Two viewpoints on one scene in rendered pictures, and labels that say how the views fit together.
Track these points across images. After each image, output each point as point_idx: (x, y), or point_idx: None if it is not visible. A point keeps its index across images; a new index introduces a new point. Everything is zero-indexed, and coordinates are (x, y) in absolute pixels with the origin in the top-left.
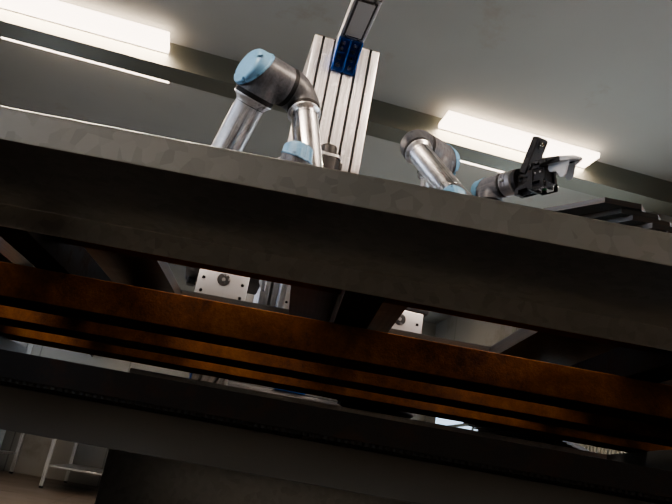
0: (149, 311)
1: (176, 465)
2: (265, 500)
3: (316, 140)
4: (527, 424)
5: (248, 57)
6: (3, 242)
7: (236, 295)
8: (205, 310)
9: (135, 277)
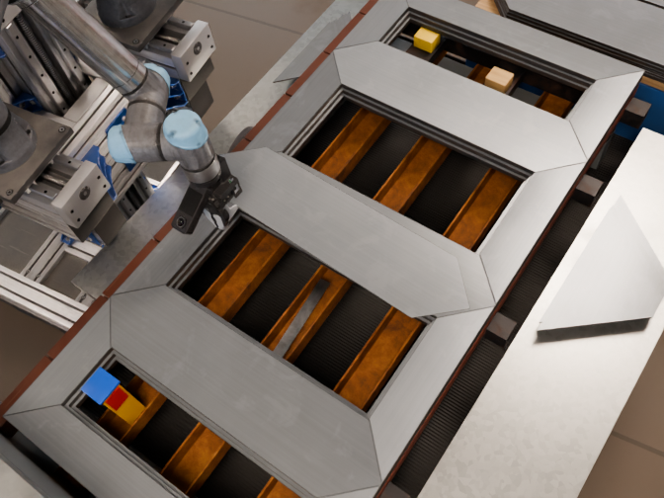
0: (369, 404)
1: None
2: None
3: (99, 28)
4: (387, 124)
5: None
6: (124, 451)
7: (101, 188)
8: (387, 373)
9: None
